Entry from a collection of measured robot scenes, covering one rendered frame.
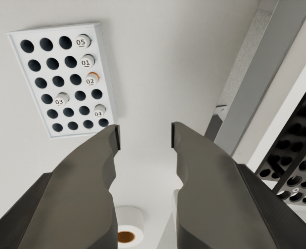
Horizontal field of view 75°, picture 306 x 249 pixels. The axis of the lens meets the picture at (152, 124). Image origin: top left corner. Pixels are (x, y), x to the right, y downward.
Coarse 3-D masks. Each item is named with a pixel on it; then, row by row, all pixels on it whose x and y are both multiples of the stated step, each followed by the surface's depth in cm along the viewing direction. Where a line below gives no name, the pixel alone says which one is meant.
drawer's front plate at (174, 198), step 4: (176, 192) 28; (172, 196) 28; (176, 196) 27; (172, 200) 27; (176, 200) 26; (172, 204) 27; (176, 204) 26; (172, 208) 27; (176, 208) 25; (296, 212) 30; (300, 212) 30; (304, 212) 30; (300, 216) 29; (304, 216) 29; (304, 220) 28
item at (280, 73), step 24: (288, 0) 15; (288, 24) 14; (264, 48) 16; (288, 48) 14; (264, 72) 16; (288, 72) 14; (240, 96) 18; (264, 96) 16; (288, 96) 14; (240, 120) 18; (264, 120) 15; (240, 144) 18; (264, 144) 16
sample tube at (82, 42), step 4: (80, 36) 19; (84, 36) 19; (76, 40) 19; (80, 40) 19; (84, 40) 19; (88, 40) 19; (76, 44) 19; (80, 44) 19; (84, 44) 19; (88, 44) 20; (80, 48) 19; (84, 48) 19
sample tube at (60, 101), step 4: (64, 92) 23; (56, 96) 22; (60, 96) 22; (64, 96) 22; (68, 96) 23; (56, 100) 21; (60, 100) 22; (64, 100) 22; (56, 104) 22; (60, 104) 22; (64, 104) 22
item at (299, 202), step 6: (276, 186) 18; (276, 192) 18; (288, 192) 18; (294, 192) 18; (300, 192) 18; (282, 198) 18; (288, 198) 18; (294, 198) 19; (300, 198) 18; (294, 204) 19; (300, 204) 19
